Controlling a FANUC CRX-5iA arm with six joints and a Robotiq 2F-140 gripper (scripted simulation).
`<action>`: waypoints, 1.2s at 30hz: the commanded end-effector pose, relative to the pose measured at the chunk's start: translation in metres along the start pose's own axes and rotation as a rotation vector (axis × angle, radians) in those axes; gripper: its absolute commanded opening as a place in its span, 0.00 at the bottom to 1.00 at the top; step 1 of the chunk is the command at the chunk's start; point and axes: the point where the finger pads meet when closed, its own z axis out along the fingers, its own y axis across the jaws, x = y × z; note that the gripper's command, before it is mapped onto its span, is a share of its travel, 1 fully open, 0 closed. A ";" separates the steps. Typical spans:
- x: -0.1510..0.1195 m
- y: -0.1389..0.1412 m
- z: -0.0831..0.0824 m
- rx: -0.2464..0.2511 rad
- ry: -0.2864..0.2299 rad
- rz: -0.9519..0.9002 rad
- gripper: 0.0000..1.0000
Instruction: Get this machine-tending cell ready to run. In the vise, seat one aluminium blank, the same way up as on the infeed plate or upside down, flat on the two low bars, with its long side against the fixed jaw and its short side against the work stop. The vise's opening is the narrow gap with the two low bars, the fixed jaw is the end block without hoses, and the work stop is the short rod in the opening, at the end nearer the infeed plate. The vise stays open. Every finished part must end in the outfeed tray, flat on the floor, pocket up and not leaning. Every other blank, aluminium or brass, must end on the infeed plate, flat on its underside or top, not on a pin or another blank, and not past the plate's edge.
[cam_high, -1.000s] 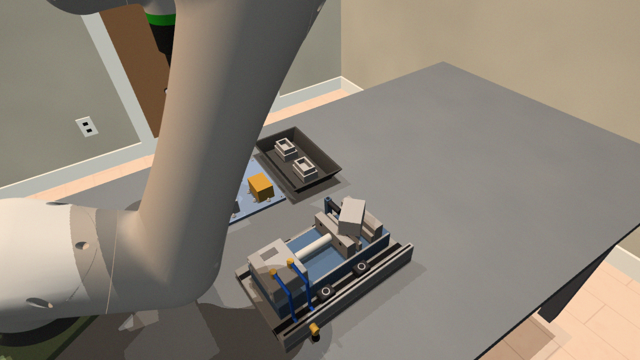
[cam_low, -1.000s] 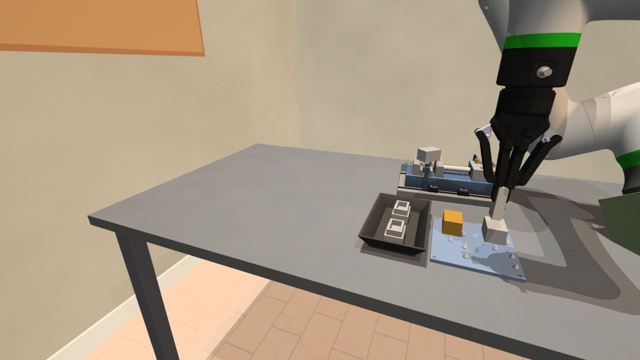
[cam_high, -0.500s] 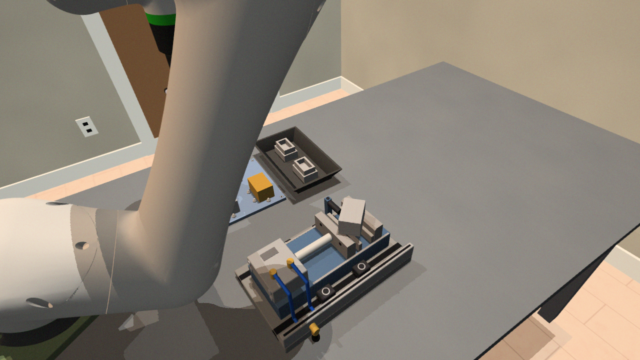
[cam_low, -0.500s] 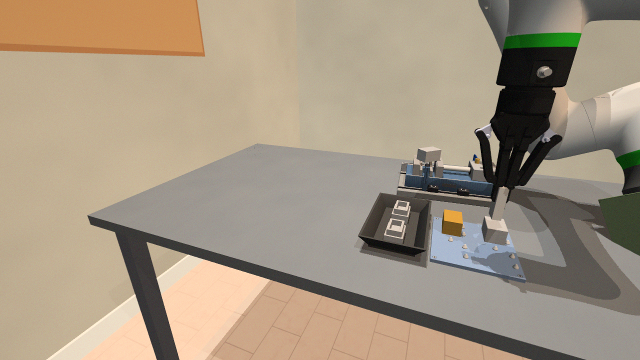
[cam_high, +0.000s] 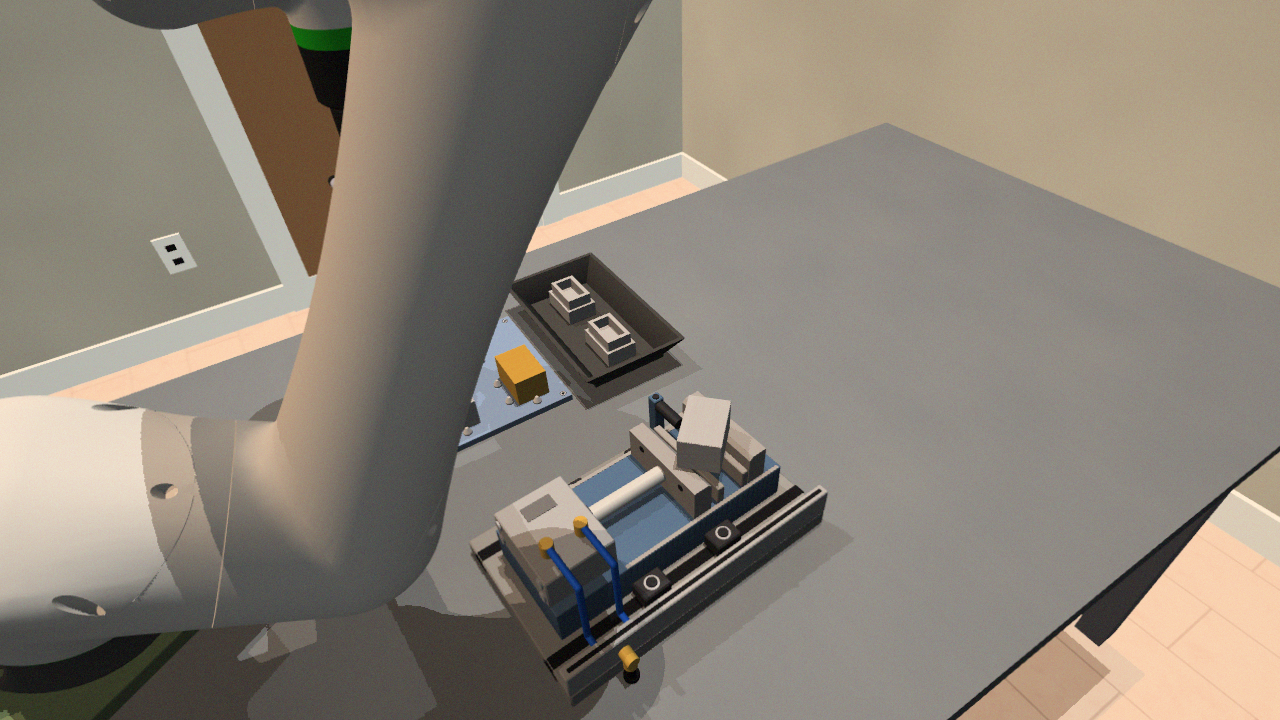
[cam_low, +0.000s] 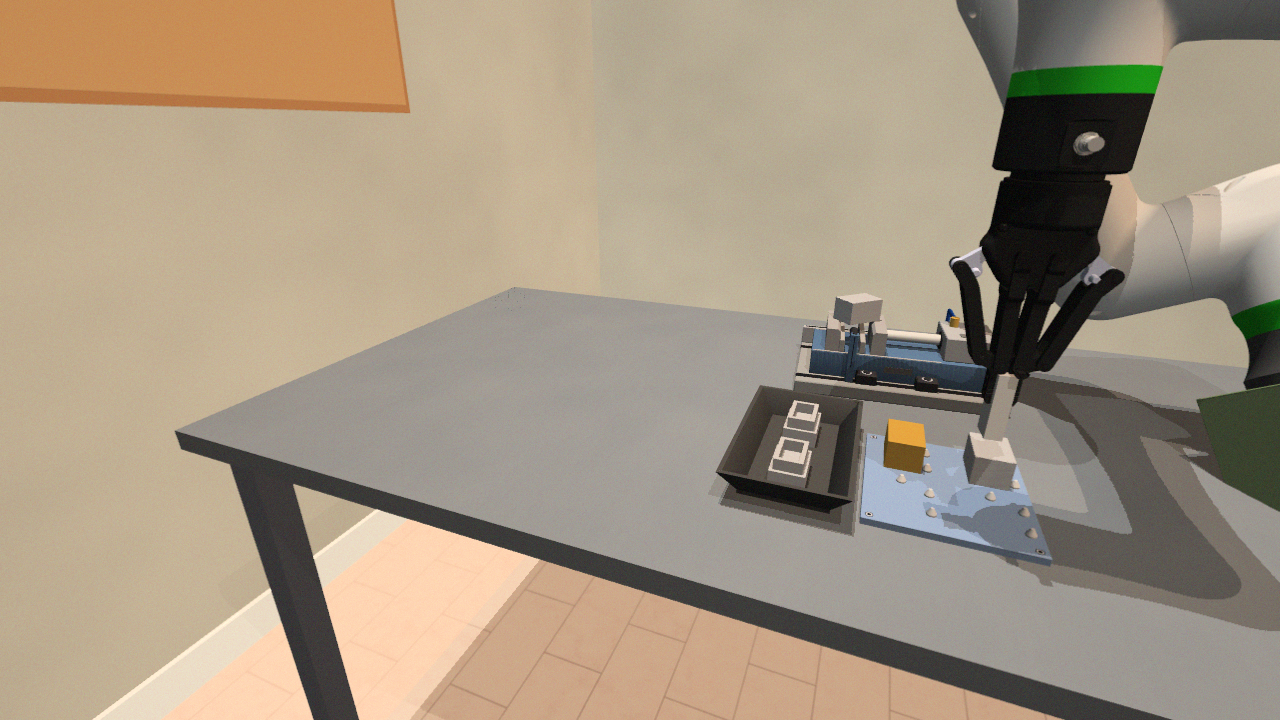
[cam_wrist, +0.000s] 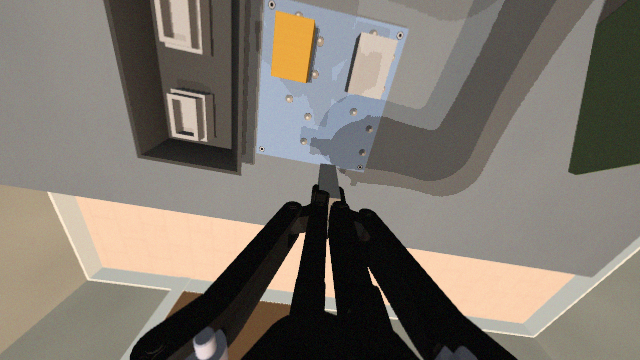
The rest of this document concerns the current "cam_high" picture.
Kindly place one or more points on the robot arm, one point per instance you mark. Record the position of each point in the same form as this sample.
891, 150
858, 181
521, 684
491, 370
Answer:
459, 118

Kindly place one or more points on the orange rectangular block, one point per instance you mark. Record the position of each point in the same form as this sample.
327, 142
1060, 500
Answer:
522, 374

